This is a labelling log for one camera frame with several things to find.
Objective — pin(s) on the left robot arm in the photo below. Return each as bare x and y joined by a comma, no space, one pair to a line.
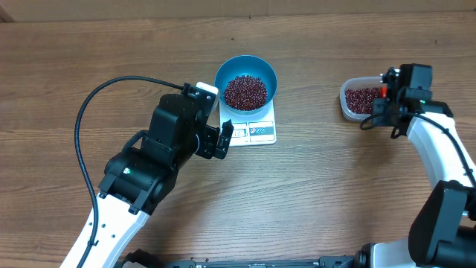
145,171

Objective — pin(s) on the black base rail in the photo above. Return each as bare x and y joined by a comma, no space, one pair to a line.
143,259

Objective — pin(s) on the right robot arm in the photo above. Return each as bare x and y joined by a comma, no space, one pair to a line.
436,237

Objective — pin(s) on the teal plastic bowl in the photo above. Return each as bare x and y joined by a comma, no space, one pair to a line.
246,65

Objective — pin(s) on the red beans in bowl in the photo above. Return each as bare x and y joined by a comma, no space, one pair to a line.
245,93

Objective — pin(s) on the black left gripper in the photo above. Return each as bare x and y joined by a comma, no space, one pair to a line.
208,149

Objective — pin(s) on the white digital kitchen scale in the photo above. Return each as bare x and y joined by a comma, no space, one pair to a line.
250,129

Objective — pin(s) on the red adzuki beans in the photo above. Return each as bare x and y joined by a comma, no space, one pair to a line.
360,101

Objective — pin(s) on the red scoop with blue handle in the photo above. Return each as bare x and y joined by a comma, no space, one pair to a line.
383,92

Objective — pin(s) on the clear plastic container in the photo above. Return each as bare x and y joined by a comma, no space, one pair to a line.
355,84

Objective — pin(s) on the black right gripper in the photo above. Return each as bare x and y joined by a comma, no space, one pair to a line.
378,108

